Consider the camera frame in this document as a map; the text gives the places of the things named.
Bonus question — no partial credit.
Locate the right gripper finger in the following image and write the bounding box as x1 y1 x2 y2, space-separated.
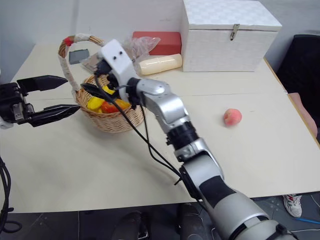
80 83 109 99
107 74 121 92

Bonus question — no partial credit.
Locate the blue floor cable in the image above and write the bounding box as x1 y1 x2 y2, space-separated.
294 216 320 225

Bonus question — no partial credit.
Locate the pink peach fruit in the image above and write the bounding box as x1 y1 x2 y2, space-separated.
222 107 243 129

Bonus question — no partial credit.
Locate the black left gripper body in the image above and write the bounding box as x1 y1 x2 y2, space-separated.
0 81 35 125

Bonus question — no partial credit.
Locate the clear plastic bag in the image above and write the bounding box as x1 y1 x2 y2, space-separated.
121 34 161 66

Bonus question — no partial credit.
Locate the person's leg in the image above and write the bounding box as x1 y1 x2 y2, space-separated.
287 91 320 141

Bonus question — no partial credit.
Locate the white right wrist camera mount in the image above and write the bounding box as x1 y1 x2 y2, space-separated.
96 38 139 104

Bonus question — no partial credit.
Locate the brown patterned packet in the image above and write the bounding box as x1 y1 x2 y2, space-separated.
80 51 102 74

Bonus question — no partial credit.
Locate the white and red sneaker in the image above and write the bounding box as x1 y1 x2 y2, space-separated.
282 193 304 219

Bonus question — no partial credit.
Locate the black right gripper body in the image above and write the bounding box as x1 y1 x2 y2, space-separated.
93 57 116 76

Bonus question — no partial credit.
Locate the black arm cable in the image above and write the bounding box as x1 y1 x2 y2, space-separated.
0 155 23 240
93 71 184 187

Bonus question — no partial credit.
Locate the wicker basket with handle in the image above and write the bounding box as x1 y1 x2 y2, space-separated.
57 33 146 134

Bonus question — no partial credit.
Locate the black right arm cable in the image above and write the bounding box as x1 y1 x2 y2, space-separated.
93 71 184 187

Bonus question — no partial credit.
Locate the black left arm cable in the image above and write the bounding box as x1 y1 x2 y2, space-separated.
0 155 23 240

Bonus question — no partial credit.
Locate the yellow lemon fruit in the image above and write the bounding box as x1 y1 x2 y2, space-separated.
86 96 105 114

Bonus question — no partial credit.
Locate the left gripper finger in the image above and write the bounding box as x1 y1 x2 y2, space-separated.
16 74 69 95
28 104 81 128

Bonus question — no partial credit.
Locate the metal box latch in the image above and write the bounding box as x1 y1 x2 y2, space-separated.
229 23 241 41

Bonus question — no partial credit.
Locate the dark grey flat block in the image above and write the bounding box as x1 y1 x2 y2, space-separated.
68 48 90 65

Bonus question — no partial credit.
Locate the red rectangular box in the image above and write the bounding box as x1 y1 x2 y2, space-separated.
131 30 183 56

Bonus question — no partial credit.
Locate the white lidded box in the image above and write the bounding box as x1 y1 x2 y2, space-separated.
180 0 284 74

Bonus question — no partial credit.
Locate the cream cylindrical roll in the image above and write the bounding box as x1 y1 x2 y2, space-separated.
137 53 184 77

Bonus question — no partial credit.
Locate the yellow banana fruit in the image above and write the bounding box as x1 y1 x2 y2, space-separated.
101 85 117 96

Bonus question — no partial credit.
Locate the red apple fruit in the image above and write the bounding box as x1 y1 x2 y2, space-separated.
100 100 121 115

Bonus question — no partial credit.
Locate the orange fruit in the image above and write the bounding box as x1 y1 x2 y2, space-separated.
113 98 132 110

